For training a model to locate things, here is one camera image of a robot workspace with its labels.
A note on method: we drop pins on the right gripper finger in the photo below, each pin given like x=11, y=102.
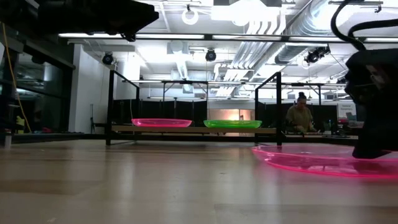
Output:
x=376, y=133

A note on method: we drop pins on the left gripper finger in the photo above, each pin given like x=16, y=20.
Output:
x=144, y=9
x=144, y=22

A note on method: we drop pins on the red plate with several strips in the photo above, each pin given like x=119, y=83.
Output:
x=311, y=165

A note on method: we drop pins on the red translucent plate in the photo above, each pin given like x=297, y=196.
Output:
x=146, y=125
x=161, y=122

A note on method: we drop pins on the green translucent plate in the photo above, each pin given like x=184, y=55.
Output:
x=233, y=123
x=217, y=126

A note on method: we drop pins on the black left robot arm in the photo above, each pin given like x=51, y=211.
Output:
x=62, y=15

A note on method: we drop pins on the white poster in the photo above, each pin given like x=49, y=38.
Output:
x=346, y=110

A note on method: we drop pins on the black ceiling spotlight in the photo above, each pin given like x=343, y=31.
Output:
x=108, y=59
x=211, y=56

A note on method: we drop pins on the black partition curtain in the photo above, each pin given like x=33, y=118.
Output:
x=155, y=110
x=326, y=115

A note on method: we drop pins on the person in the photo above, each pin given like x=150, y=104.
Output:
x=300, y=116

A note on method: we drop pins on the silver ventilation duct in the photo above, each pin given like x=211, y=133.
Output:
x=292, y=53

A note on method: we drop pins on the black aluminium rig frame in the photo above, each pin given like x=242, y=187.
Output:
x=62, y=136

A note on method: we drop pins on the white cylinder post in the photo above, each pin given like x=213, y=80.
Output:
x=8, y=140

